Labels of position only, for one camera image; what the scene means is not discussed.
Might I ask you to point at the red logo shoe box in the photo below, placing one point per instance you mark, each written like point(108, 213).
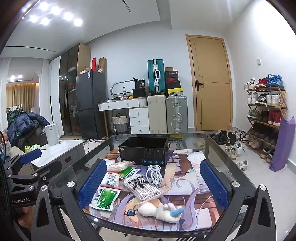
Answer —
point(172, 79)

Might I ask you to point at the logo bag of white laces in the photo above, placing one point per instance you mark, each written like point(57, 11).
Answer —
point(141, 186)

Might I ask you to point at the large green packet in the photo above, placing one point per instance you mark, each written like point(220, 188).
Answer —
point(104, 198)

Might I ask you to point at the navy puffer jacket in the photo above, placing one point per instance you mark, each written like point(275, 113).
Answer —
point(25, 125)

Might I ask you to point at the black shoe box white print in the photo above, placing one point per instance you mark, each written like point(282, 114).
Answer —
point(171, 73)

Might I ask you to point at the yellow black shoe box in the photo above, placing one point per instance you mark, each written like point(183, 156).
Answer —
point(174, 91)

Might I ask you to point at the dark grey fridge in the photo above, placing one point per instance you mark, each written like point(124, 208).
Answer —
point(89, 104)

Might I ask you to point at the printed desk mat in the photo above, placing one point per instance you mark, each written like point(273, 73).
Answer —
point(185, 208)

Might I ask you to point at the purple folded mat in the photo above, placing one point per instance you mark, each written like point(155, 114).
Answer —
point(283, 143)

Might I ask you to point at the white electric kettle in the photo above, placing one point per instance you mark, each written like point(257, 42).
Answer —
point(52, 135)

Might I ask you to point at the small green packet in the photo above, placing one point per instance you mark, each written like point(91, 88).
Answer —
point(128, 172)

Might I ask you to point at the white plush toy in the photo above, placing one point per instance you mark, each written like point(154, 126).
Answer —
point(159, 209)

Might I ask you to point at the silver suitcase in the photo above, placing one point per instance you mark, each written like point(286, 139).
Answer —
point(177, 114)

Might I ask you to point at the brown shoe box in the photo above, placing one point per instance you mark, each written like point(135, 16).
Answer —
point(169, 69)

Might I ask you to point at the white desk with drawers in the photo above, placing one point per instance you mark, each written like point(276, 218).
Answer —
point(129, 111)

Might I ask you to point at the shoe rack with shoes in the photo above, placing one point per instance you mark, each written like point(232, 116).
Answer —
point(263, 99)

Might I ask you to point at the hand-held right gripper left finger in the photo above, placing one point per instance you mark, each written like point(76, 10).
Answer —
point(92, 183)

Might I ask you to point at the beige curtain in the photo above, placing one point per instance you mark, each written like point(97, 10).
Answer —
point(20, 95)

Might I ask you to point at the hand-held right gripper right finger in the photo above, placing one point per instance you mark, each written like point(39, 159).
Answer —
point(214, 183)

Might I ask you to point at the glass table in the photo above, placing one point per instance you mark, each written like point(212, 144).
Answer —
point(215, 150)

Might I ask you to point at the wooden door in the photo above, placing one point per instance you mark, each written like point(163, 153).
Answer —
point(209, 83)

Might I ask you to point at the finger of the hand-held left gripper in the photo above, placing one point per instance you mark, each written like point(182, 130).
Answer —
point(39, 171)
point(30, 157)

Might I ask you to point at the dark glass wardrobe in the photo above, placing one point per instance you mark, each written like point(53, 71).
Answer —
point(69, 92)

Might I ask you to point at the wooden shoe rack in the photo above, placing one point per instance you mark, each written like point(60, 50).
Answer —
point(266, 125)

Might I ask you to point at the clear water bottle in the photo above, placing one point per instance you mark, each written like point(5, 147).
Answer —
point(124, 93)

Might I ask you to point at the cardboard box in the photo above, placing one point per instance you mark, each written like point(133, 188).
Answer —
point(103, 64)

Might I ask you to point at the person's left hand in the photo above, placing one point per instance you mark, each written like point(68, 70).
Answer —
point(23, 213)

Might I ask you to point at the plain black shoe box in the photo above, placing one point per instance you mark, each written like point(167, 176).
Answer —
point(173, 85)

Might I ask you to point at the scattered shoes group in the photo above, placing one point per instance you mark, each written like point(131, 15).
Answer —
point(232, 146)

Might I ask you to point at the white wicker basket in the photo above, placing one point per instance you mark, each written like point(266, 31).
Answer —
point(120, 123)

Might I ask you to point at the oval chrome frame mirror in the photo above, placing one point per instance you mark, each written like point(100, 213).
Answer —
point(121, 87)

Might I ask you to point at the white packet with red edge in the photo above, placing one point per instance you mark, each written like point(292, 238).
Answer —
point(111, 179)

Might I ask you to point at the black printed bag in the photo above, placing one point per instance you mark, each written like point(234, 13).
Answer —
point(140, 84)

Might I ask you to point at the ceiling spotlight cluster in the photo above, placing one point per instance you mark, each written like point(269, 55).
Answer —
point(55, 14)

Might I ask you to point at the beige suitcase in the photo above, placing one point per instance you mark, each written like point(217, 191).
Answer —
point(156, 114)

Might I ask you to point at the white marble top cabinet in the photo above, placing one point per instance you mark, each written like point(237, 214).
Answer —
point(50, 150)

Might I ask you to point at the teal suitcase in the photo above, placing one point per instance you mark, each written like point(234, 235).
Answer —
point(156, 75)

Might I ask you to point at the beige foam slipper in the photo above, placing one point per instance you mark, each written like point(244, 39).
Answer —
point(199, 144)

